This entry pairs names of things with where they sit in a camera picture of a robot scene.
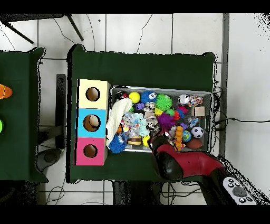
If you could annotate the black upright panel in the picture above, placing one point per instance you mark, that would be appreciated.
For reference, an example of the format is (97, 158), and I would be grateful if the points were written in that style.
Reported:
(61, 95)

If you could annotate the yellow ball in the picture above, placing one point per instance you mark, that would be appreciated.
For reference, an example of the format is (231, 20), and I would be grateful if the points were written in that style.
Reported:
(134, 97)

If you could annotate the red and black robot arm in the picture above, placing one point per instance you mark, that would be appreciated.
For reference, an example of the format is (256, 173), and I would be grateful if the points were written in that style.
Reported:
(189, 162)

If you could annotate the black and white soccer ball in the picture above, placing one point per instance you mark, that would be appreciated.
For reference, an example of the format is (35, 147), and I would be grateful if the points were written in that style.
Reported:
(197, 132)

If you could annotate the purple foam block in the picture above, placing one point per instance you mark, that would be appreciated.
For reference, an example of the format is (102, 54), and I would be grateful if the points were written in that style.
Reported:
(139, 106)

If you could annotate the brown toy football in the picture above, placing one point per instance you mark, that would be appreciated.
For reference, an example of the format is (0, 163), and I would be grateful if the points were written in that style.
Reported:
(194, 144)

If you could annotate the purple spiky toy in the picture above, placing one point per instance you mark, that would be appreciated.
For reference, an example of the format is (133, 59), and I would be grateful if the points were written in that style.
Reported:
(166, 120)

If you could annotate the cream waffle cloth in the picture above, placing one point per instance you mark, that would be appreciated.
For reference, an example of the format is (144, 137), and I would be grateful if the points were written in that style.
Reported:
(118, 114)

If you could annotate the bright green object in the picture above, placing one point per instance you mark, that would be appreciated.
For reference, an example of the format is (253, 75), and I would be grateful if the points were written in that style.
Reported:
(1, 126)

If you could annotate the orange cone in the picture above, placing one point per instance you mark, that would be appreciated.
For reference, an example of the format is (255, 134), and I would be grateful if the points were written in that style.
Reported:
(5, 92)

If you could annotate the black tripod stand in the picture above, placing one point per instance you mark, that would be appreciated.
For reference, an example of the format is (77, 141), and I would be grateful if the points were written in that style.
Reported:
(31, 17)

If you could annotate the silver tin can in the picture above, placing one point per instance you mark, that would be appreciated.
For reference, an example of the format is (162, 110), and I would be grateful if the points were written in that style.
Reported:
(183, 99)

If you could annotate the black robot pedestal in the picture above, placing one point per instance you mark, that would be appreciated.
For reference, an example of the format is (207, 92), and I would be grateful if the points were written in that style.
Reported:
(130, 194)

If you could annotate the dark green table cloth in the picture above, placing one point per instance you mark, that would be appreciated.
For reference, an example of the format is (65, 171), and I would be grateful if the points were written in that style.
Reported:
(137, 69)
(19, 148)

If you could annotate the wooden three-hole box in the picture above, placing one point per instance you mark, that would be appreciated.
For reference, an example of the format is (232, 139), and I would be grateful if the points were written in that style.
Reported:
(101, 101)

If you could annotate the blue spiky ball with eyes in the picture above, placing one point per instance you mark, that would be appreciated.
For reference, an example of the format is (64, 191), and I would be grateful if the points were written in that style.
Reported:
(147, 97)
(117, 144)

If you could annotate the colourful confetti ball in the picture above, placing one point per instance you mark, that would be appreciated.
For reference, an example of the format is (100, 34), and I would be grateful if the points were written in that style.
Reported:
(195, 100)

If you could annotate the green spiky ball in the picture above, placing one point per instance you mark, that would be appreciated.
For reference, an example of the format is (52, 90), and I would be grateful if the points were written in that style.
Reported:
(164, 102)

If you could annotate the plain wooden block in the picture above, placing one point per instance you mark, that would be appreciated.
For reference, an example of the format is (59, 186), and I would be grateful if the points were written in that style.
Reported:
(199, 111)

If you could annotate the orange toy brick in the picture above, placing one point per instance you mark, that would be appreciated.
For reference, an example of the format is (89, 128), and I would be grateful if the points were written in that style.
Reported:
(179, 136)

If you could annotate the clear mesh bin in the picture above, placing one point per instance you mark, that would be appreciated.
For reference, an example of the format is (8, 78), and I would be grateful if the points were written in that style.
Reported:
(207, 137)

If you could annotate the dark grey stand base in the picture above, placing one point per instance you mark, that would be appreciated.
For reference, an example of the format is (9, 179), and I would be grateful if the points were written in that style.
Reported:
(49, 157)

